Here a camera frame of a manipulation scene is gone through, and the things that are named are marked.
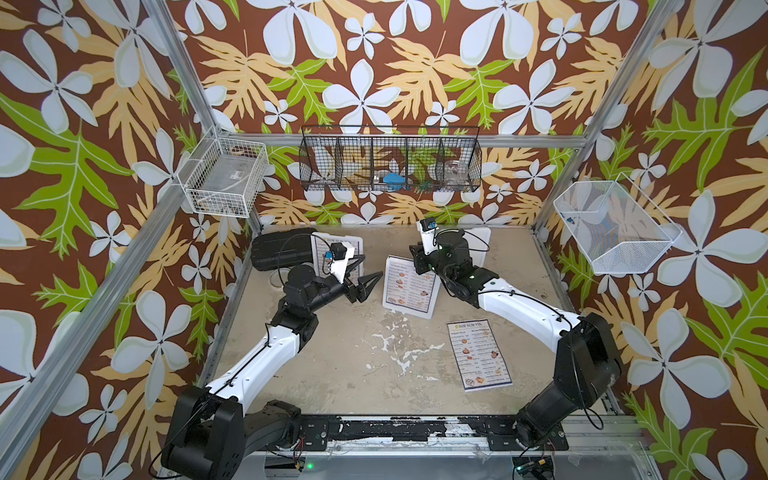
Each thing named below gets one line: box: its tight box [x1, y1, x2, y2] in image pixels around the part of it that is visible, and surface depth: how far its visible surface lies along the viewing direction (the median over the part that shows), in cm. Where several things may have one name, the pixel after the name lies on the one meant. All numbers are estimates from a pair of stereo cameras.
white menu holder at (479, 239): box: [462, 227, 492, 267], surface depth 73 cm
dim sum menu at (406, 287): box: [386, 256, 437, 313], surface depth 90 cm
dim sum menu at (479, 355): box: [446, 319, 513, 392], surface depth 89 cm
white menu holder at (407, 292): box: [382, 255, 442, 320], surface depth 91 cm
